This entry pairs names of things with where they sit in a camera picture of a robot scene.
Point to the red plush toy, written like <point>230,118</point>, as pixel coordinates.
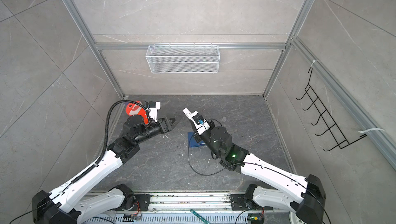
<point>134,109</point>

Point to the blue envelope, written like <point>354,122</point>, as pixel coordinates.
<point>192,142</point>

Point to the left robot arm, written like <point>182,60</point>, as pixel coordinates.
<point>65,204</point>

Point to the black wire hook rack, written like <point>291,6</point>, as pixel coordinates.
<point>325,117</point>

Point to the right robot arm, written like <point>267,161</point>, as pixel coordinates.
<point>304,196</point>

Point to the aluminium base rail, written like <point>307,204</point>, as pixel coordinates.
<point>174,208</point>

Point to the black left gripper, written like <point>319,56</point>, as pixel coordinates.
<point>163,124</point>

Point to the white wire basket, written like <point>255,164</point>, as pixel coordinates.
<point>167,59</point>

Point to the white glue stick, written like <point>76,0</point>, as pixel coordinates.
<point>188,113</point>

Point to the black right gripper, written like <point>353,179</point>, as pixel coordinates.
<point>197,137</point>

